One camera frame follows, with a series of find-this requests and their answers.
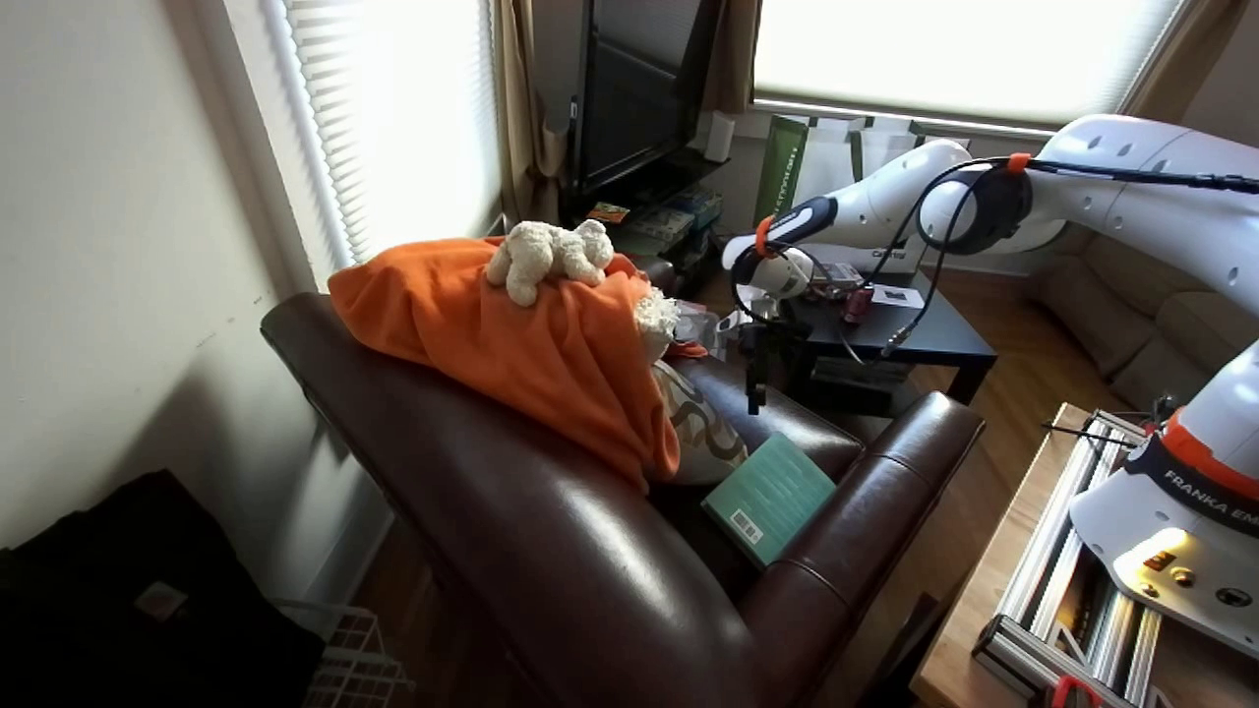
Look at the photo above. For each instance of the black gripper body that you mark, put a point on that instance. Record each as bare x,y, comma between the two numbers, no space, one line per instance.
765,342

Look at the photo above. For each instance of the teal green book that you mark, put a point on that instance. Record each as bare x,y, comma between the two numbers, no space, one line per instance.
770,502

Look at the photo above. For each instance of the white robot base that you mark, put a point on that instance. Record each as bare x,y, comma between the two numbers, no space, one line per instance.
1177,520

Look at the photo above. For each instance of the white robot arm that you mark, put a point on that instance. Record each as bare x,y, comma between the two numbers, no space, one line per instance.
1165,189

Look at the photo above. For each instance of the brown leather couch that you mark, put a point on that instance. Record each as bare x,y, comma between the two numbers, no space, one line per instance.
607,594

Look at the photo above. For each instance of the black coffee table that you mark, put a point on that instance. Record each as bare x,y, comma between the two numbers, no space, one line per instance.
861,356

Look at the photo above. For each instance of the black tv stand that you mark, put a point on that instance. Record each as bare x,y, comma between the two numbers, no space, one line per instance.
664,219

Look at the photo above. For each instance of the orange blanket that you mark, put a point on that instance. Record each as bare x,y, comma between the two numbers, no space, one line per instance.
575,358

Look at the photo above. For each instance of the white plush toy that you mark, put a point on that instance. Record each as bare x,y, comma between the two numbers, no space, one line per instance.
537,248

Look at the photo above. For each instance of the black television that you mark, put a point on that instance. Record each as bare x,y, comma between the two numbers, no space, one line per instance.
634,106

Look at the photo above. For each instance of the beige curtain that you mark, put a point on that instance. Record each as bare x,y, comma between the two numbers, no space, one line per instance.
529,145

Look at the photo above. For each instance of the wide window blind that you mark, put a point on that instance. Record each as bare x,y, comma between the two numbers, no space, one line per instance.
986,59

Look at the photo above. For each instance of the wooden table with rails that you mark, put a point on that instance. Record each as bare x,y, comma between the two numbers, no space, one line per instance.
1042,622

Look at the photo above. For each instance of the beige sofa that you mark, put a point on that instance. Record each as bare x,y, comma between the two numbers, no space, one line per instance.
1151,326

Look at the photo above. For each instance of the white window blind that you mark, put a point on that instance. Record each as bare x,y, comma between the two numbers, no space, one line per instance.
398,110

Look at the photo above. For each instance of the black bag on floor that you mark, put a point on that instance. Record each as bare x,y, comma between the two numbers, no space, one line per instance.
142,604

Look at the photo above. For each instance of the white wire basket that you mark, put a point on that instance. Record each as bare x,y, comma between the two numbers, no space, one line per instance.
357,664

